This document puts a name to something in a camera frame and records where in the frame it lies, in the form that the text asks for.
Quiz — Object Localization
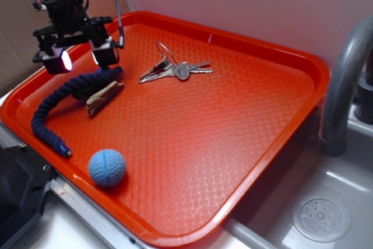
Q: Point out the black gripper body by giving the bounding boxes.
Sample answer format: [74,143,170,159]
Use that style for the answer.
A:
[33,0,112,47]

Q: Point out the aluminium frame rail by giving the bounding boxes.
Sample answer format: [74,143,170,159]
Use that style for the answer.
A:
[0,122,146,249]

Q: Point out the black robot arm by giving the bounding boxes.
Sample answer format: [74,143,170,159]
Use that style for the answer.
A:
[33,0,124,75]

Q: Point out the black metal bracket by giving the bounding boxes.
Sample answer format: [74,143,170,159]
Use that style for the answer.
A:
[1,146,54,248]

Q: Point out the grey toy sink faucet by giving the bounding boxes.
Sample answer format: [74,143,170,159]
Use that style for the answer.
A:
[319,16,372,157]

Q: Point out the dark faucet knob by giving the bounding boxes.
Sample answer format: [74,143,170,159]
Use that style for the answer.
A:
[355,61,372,125]

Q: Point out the round grey sink drain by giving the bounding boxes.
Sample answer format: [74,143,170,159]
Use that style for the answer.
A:
[291,192,351,243]

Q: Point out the red plastic tray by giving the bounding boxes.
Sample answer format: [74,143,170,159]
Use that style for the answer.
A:
[1,12,330,248]

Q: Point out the silver key bunch with ring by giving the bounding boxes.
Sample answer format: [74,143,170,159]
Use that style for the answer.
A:
[139,41,213,83]

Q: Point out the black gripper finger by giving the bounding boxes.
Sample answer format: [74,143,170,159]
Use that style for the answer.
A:
[89,36,119,68]
[33,44,72,75]

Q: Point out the braided grey cable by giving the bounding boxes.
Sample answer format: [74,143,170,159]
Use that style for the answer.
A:
[101,0,125,50]

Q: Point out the grey plastic sink basin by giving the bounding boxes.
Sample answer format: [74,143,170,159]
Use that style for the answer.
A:
[224,110,372,248]

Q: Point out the dark blue rope toy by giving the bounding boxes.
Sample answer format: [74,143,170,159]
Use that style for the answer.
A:
[31,66,123,158]

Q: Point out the light blue dimpled ball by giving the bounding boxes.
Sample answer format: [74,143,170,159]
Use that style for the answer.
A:
[88,149,126,187]

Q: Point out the brown cardboard panel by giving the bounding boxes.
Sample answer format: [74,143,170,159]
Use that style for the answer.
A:
[0,0,94,97]

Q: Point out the brown driftwood piece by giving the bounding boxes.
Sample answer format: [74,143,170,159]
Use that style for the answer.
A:
[86,81,125,117]

